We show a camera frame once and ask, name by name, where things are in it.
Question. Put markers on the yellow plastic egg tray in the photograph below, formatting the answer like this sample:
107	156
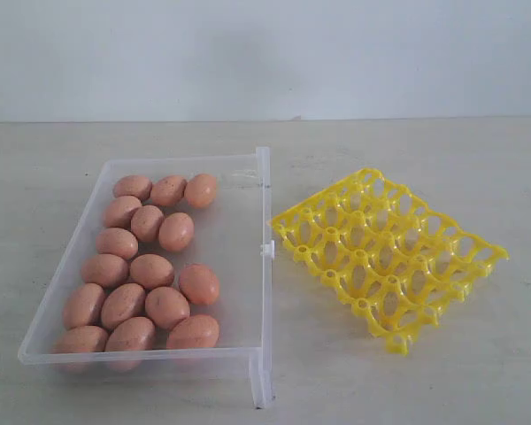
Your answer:
385	253

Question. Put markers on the brown egg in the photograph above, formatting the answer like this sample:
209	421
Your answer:
80	340
134	334
135	185
168	191
197	331
201	190
199	284

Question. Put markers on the brown egg second row right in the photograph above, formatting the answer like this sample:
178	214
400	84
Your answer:
176	232

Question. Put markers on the brown egg second row middle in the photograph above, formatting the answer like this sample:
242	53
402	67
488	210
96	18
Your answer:
146	222

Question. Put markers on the brown egg second row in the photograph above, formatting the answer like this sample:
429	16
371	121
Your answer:
146	222
176	232
120	211

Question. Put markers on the brown egg fifth row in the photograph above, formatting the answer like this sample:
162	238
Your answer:
123	303
166	307
84	306

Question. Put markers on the clear plastic tray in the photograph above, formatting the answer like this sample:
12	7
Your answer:
232	236

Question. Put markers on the brown egg fourth row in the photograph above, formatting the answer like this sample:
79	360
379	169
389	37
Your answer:
106	270
152	271

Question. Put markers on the brown egg third row left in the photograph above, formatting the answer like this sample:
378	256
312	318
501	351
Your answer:
117	241

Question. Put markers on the brown egg second row left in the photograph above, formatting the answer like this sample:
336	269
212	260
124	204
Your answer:
120	211

